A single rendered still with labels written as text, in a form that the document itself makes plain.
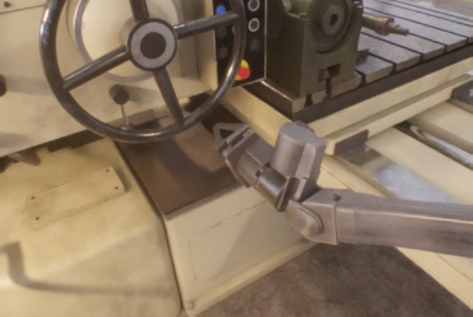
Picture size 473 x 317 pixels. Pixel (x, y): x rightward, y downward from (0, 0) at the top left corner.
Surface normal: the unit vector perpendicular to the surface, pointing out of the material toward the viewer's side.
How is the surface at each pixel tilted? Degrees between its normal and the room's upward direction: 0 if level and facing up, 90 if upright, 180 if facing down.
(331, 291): 0
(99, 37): 87
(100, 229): 0
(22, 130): 90
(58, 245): 0
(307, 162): 73
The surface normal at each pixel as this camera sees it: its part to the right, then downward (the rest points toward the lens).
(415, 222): -0.62, 0.15
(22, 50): 0.53, 0.47
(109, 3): 0.23, 0.15
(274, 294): -0.04, -0.82
